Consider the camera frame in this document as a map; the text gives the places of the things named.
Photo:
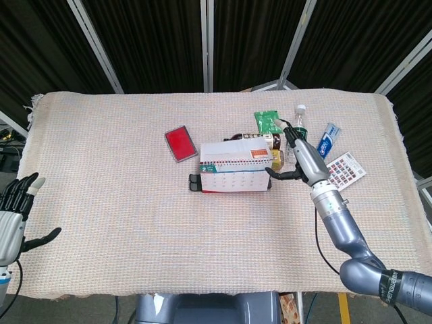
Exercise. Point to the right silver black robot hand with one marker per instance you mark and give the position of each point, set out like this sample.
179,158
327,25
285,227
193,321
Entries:
308,162

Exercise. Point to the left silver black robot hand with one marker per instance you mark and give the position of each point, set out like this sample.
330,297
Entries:
10,222

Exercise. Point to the white spiral desk calendar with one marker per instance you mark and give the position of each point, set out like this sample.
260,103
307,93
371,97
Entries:
233,152

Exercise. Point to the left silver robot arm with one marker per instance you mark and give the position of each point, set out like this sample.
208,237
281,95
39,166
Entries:
3,280

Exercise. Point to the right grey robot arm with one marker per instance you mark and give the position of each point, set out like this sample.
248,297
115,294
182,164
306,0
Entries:
347,233

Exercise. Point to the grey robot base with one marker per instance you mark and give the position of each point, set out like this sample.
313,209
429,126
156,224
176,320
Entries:
209,308

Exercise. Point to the blue white toothpaste tube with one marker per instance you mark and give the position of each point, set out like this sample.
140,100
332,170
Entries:
329,136

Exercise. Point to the white box with coloured squares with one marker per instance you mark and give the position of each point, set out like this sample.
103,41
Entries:
349,168

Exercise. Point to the clear plastic water bottle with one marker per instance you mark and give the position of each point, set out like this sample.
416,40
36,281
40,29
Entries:
299,113

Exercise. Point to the green snack packet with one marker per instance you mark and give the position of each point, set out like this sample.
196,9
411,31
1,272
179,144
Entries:
266,123

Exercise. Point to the brown drink bottle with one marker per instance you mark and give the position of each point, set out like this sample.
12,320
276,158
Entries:
253,136

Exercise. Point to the black case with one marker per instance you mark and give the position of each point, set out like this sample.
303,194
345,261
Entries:
195,182

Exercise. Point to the beige woven tablecloth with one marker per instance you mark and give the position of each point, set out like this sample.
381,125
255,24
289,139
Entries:
135,219

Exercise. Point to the red ink pad box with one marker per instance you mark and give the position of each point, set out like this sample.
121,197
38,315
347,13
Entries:
180,143

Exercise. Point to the patterned cardboard box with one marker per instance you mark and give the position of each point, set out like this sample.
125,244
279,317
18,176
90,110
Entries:
290,308

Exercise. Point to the white screen frame post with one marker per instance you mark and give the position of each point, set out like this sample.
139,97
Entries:
207,44
401,67
297,44
96,47
11,121

